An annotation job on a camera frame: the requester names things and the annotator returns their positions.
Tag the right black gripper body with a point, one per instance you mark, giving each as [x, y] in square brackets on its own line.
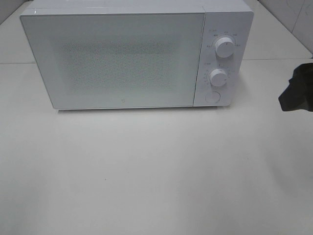
[299, 93]

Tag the white timer knob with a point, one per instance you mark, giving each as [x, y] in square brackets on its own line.
[218, 77]

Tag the round door release button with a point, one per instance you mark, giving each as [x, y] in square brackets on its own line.
[213, 97]

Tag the white microwave door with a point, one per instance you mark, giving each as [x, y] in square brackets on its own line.
[117, 61]

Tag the white microwave oven body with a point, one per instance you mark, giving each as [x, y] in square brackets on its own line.
[231, 18]

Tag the upper white power knob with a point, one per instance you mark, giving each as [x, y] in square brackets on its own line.
[224, 46]

